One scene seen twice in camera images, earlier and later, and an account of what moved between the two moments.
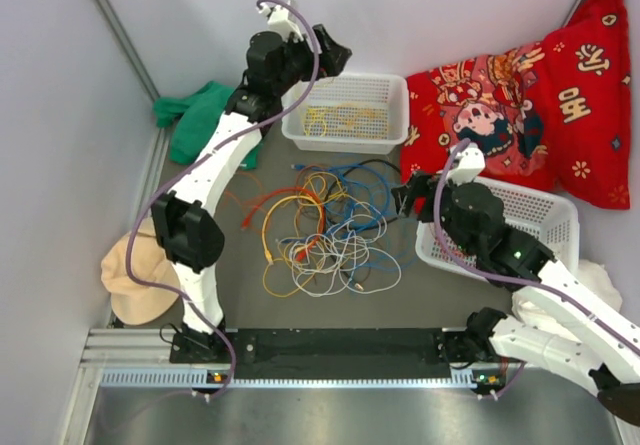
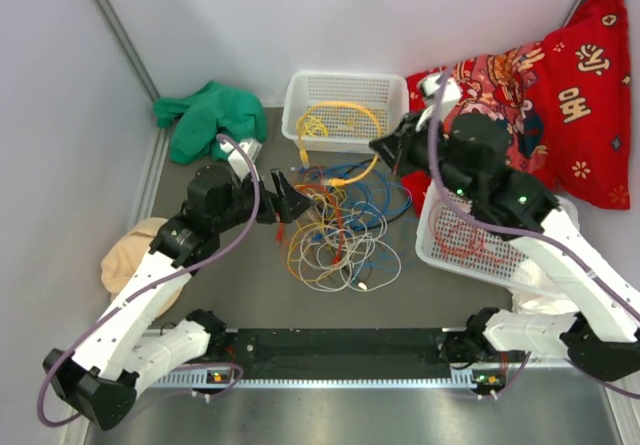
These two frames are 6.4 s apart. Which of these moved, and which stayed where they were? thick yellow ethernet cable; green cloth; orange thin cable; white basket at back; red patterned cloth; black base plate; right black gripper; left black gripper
Moved: left black gripper; orange thin cable; thick yellow ethernet cable; right black gripper
Stayed: black base plate; red patterned cloth; white basket at back; green cloth
